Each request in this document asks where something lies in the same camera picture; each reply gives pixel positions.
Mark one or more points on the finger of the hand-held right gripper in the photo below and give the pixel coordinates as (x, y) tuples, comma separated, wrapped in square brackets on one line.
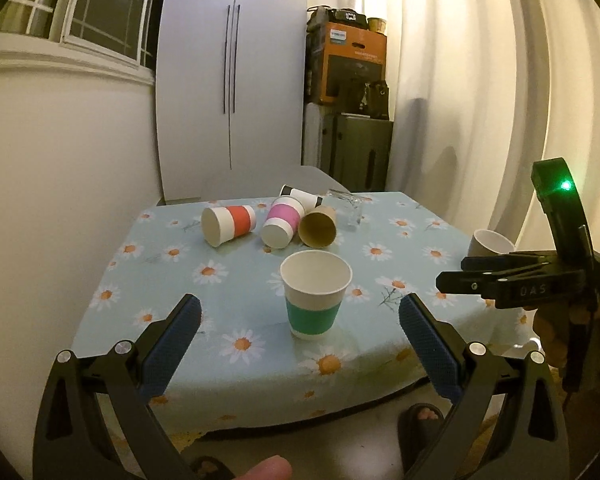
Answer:
[(462, 282), (515, 263)]

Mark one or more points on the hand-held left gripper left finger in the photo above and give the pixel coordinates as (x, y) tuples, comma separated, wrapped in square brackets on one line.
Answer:
[(172, 350)]

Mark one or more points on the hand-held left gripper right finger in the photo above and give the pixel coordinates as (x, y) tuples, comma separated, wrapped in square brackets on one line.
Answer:
[(427, 350)]

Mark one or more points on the grey paper cup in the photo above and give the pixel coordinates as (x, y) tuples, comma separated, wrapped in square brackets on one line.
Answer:
[(487, 242)]

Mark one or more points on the green banded paper cup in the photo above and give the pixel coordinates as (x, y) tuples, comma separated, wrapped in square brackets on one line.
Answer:
[(312, 310)]

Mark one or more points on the red banded paper cup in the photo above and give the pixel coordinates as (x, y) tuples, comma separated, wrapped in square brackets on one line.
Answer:
[(232, 222)]

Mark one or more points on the brown paper cup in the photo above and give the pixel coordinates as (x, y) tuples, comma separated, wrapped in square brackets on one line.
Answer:
[(317, 230)]

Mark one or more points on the pink banded paper cup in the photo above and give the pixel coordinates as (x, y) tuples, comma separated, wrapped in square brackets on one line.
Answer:
[(285, 215)]

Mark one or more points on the black and white paper cup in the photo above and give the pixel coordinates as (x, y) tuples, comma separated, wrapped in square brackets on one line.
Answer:
[(307, 197)]

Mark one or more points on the person's right hand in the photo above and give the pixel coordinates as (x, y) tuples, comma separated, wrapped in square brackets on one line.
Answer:
[(550, 330)]

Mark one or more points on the person's left hand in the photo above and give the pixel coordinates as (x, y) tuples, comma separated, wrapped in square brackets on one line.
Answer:
[(267, 470)]

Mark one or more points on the black slipper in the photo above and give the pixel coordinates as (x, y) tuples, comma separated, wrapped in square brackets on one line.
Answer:
[(210, 469), (422, 435)]

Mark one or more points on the blue daisy tablecloth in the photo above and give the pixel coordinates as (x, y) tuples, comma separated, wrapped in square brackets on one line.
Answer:
[(240, 280)]

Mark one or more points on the clear glass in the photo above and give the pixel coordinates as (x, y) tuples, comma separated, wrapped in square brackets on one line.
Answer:
[(345, 207)]

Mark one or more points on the cream curtain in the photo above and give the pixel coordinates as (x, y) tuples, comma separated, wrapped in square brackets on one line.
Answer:
[(480, 85)]

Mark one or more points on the dark cabinet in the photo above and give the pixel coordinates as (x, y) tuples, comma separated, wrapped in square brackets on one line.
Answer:
[(350, 155)]

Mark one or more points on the grey chair back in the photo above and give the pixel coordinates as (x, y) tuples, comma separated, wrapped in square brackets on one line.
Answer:
[(260, 182)]

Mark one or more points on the orange and black cardboard box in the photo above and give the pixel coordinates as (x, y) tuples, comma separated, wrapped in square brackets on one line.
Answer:
[(350, 60)]

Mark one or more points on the small patterned pot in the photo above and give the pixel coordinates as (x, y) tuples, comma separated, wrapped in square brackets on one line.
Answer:
[(376, 24)]

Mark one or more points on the white wardrobe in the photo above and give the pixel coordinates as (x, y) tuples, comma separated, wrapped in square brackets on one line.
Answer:
[(260, 85)]

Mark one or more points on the white framed window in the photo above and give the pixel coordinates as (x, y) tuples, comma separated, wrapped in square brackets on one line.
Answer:
[(105, 10)]

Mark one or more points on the black camera bag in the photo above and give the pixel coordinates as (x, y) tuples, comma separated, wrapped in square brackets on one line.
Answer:
[(347, 16)]

